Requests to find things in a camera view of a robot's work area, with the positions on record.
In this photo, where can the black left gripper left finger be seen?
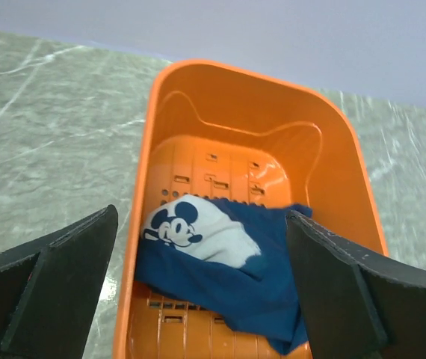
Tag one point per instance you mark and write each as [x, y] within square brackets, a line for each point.
[50, 288]

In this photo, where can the orange plastic basket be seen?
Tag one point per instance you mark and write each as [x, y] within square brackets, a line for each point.
[216, 131]

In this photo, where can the blue Mickey Mouse t-shirt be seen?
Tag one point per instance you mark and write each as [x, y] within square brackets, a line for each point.
[228, 257]

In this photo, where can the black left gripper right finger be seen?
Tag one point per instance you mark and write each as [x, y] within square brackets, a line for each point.
[356, 303]

